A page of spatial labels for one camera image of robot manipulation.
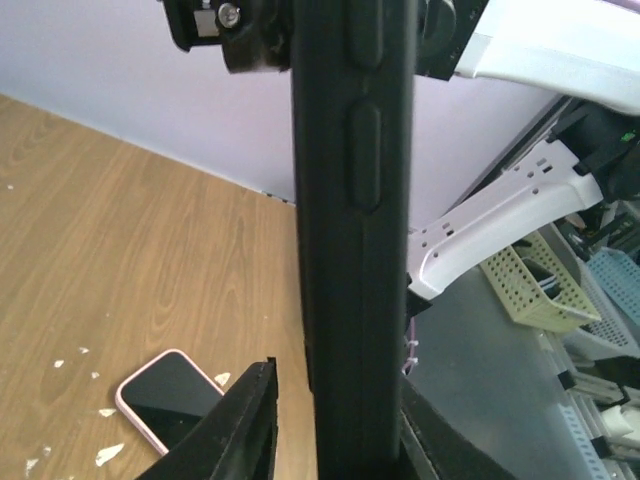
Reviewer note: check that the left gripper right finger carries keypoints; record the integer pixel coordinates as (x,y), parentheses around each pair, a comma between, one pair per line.
(432,449)

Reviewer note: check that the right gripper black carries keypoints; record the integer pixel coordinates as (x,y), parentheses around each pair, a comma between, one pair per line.
(257,35)

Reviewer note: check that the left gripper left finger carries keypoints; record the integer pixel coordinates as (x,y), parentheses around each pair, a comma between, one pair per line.
(236,440)

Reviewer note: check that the black phone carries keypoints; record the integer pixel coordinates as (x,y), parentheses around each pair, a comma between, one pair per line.
(352,89)

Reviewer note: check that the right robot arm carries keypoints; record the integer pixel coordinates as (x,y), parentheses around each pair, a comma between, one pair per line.
(586,49)

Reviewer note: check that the pink case phone left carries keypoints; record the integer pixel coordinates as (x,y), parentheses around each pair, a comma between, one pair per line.
(166,398)

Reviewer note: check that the cream perforated basket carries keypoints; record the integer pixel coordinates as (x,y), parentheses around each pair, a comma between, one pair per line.
(525,299)

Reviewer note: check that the blue perforated basket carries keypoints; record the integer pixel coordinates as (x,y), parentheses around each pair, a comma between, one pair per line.
(610,279)

